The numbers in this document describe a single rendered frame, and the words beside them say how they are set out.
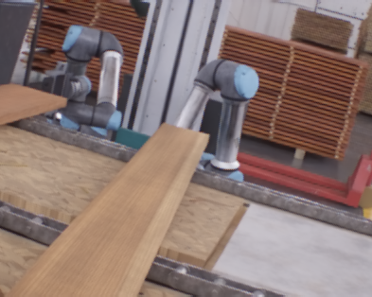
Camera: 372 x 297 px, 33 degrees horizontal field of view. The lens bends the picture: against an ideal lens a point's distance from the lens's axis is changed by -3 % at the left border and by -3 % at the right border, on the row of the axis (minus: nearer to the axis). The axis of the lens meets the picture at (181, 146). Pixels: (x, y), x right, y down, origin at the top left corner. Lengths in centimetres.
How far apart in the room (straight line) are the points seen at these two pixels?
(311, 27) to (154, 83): 920
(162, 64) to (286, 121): 388
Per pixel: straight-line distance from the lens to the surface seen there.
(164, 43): 289
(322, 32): 1198
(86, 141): 173
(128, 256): 98
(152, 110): 293
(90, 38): 263
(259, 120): 657
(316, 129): 654
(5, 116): 170
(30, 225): 111
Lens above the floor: 127
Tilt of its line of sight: 13 degrees down
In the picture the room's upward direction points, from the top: 14 degrees clockwise
